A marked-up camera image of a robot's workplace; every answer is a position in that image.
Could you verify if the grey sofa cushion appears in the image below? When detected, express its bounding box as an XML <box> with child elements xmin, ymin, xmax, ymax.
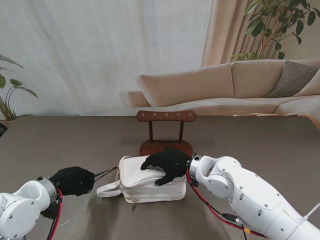
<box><xmin>266</xmin><ymin>60</ymin><xmax>320</xmax><ymax>98</ymax></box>

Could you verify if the broad-leaf green houseplant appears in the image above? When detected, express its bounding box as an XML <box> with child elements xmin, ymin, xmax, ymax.
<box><xmin>0</xmin><ymin>54</ymin><xmax>39</xmax><ymax>121</ymax></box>

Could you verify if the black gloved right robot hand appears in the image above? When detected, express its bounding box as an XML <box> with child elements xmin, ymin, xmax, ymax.
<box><xmin>140</xmin><ymin>146</ymin><xmax>191</xmax><ymax>187</ymax></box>

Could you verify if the red left arm cable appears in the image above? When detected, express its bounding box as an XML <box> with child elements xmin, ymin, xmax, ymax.
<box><xmin>46</xmin><ymin>187</ymin><xmax>64</xmax><ymax>240</ymax></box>

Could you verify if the tall dark-leaf houseplant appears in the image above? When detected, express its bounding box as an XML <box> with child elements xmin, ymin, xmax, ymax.
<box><xmin>231</xmin><ymin>0</ymin><xmax>320</xmax><ymax>62</ymax></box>

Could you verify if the brown wooden necklace stand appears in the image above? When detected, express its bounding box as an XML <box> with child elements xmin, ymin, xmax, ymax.
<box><xmin>136</xmin><ymin>110</ymin><xmax>197</xmax><ymax>157</ymax></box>

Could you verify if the cream white zipper bag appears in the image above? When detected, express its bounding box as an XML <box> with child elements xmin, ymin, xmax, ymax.
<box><xmin>93</xmin><ymin>155</ymin><xmax>188</xmax><ymax>211</ymax></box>

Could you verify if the beige sofa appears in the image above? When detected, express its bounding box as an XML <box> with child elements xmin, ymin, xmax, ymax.
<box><xmin>128</xmin><ymin>59</ymin><xmax>320</xmax><ymax>121</ymax></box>

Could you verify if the beige sofa cushion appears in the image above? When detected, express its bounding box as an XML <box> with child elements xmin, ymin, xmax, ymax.
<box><xmin>293</xmin><ymin>74</ymin><xmax>320</xmax><ymax>98</ymax></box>

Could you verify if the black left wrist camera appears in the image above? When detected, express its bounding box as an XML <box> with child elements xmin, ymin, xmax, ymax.
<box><xmin>40</xmin><ymin>201</ymin><xmax>61</xmax><ymax>221</ymax></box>

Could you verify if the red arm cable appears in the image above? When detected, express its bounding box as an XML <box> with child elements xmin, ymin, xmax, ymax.
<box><xmin>185</xmin><ymin>167</ymin><xmax>267</xmax><ymax>238</ymax></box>
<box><xmin>46</xmin><ymin>187</ymin><xmax>64</xmax><ymax>240</ymax></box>

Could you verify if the beige pleated curtain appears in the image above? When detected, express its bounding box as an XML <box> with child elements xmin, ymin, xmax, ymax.
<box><xmin>201</xmin><ymin>0</ymin><xmax>320</xmax><ymax>68</ymax></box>

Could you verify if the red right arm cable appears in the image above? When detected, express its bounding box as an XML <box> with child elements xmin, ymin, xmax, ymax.
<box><xmin>185</xmin><ymin>167</ymin><xmax>267</xmax><ymax>238</ymax></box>

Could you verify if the white zip tie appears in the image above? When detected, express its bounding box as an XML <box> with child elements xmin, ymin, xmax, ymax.
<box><xmin>301</xmin><ymin>202</ymin><xmax>320</xmax><ymax>222</ymax></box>

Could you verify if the white sheer curtain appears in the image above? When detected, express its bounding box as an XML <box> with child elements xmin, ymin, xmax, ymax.
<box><xmin>0</xmin><ymin>0</ymin><xmax>213</xmax><ymax>117</ymax></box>

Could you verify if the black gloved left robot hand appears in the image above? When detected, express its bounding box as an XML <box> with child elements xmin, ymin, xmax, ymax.
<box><xmin>49</xmin><ymin>166</ymin><xmax>96</xmax><ymax>197</ymax></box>

